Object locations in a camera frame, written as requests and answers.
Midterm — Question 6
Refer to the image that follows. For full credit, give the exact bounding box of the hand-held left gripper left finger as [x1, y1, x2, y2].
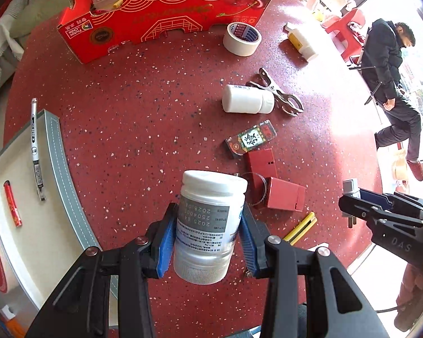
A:
[25, 202, 179, 338]

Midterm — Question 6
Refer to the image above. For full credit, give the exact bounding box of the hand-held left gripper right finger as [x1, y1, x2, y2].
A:
[240, 206, 390, 338]

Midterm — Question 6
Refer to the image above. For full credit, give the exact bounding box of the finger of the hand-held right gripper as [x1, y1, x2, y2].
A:
[360, 189, 423, 215]
[338, 194, 423, 228]

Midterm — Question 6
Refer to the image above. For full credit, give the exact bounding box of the grey charger plug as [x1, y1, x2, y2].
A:
[343, 179, 361, 229]

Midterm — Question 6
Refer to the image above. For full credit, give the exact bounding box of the yellow utility knife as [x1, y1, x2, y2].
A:
[283, 212, 317, 245]

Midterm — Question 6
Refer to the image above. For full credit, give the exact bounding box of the large white plastic bottle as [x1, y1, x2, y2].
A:
[173, 170, 248, 284]

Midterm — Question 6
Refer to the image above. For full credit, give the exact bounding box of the grey tray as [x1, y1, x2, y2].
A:
[0, 110, 101, 319]

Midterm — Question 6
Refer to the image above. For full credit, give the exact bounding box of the person's right forearm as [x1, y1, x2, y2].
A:
[395, 264, 423, 332]

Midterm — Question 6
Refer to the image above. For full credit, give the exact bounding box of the small red box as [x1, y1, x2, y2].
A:
[246, 148, 278, 198]
[267, 177, 306, 212]

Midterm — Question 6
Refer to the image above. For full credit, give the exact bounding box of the patterned card box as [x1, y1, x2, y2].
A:
[225, 120, 278, 160]

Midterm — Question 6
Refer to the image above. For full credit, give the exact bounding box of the black tripod stand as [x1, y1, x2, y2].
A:
[349, 49, 386, 106]

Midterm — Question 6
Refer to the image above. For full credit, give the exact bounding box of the metal spring clip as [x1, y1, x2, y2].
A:
[246, 68, 304, 117]

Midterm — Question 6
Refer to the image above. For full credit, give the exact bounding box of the small white plastic bottle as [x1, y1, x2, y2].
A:
[221, 84, 276, 114]

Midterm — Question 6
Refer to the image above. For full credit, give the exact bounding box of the red lighter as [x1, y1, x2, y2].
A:
[3, 181, 23, 228]

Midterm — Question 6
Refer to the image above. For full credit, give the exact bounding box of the red plastic chair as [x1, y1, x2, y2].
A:
[322, 7, 369, 67]

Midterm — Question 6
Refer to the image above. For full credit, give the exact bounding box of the black and white pen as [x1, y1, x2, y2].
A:
[30, 98, 46, 202]

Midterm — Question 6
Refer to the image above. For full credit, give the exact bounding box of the white and yellow glue bottle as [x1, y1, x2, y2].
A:
[285, 22, 319, 61]

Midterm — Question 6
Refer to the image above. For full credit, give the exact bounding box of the white tape roll with label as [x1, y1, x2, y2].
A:
[223, 22, 262, 56]

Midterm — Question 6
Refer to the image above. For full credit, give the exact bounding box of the red cardboard box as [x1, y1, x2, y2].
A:
[56, 0, 276, 65]

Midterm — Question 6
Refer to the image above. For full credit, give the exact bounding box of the grey white cloth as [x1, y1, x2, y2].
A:
[0, 0, 25, 103]

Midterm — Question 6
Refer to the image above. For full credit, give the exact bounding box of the green cushion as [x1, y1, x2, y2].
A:
[7, 0, 89, 39]

